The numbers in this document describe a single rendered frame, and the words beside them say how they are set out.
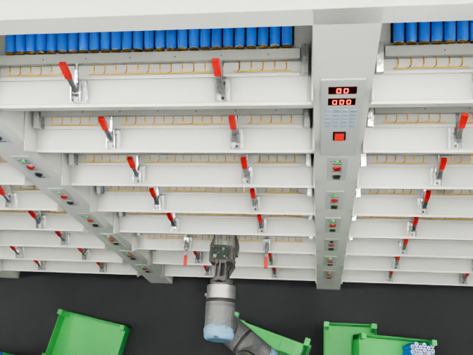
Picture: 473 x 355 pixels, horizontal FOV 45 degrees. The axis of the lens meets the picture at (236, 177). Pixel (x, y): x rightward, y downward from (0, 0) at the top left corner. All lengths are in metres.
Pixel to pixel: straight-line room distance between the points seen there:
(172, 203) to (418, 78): 0.81
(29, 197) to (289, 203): 0.74
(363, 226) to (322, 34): 0.95
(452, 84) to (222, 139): 0.46
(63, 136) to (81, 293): 1.38
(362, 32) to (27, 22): 0.48
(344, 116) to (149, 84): 0.35
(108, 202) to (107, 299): 0.97
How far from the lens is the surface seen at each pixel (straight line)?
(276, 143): 1.18
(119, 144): 1.25
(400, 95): 1.01
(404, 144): 1.18
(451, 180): 1.38
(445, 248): 1.93
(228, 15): 0.81
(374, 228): 1.71
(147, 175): 1.41
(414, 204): 1.54
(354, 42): 0.86
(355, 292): 2.40
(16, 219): 1.95
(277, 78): 1.01
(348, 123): 1.06
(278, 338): 2.17
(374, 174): 1.35
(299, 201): 1.52
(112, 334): 2.50
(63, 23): 0.89
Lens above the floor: 2.34
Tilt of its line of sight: 65 degrees down
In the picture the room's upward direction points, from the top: 18 degrees counter-clockwise
